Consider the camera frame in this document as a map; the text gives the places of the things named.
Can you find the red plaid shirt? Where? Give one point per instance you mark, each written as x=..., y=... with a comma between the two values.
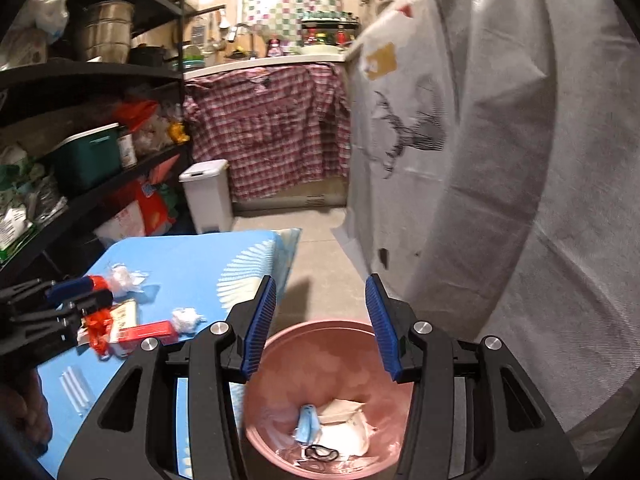
x=265, y=125

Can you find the red plastic bag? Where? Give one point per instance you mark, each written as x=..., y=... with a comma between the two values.
x=132, y=112

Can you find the pink plastic bin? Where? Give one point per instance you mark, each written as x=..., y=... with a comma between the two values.
x=320, y=360

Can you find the steel pot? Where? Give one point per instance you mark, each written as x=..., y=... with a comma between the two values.
x=105, y=30

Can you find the person's left hand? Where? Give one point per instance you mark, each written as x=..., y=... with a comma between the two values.
x=25, y=410

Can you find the blue patterned tablecloth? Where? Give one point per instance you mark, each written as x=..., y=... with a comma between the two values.
x=200, y=270

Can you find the black cooking pot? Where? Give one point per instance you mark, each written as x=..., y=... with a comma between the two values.
x=147, y=56

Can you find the white printed sack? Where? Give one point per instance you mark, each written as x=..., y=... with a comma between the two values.
x=122, y=222

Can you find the orange rice sack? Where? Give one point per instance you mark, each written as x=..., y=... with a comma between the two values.
x=155, y=210

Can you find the green storage box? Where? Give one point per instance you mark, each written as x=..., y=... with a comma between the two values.
x=87, y=157

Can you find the clear plastic packaging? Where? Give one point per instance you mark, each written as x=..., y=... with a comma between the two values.
x=75, y=390

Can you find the white plastic bag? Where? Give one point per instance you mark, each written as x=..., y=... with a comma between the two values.
x=47, y=12

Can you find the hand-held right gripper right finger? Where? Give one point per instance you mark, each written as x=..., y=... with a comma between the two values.
x=382, y=330

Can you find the kitchen counter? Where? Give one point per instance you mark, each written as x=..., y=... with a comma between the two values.
x=265, y=62

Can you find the yellow packet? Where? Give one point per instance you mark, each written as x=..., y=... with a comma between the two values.
x=177, y=132

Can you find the crumpled white tissue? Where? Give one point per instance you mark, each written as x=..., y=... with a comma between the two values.
x=186, y=319

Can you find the clear wrapper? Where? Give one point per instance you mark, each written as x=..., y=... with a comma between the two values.
x=122, y=277

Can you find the red plastic wrapper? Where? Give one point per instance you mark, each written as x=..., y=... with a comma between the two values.
x=97, y=327

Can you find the blue face mask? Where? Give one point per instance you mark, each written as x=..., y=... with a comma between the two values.
x=307, y=422

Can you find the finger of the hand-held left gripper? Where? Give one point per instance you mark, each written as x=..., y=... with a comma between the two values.
x=70, y=287
x=92, y=301

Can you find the white deer print cloth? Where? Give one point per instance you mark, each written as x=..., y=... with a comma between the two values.
x=500, y=160

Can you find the red and white wrapper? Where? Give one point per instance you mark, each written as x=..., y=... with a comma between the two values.
x=147, y=331

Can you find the heap of food packets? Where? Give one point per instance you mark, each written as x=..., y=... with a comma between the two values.
x=27, y=195

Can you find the crumpled white paper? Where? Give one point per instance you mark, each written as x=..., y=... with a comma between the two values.
x=347, y=425

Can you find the black shelf rack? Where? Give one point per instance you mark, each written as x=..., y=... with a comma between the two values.
x=90, y=71

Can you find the white pedal bin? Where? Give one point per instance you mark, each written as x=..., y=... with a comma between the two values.
x=205, y=195

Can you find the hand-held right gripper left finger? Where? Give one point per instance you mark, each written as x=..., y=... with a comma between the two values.
x=260, y=330

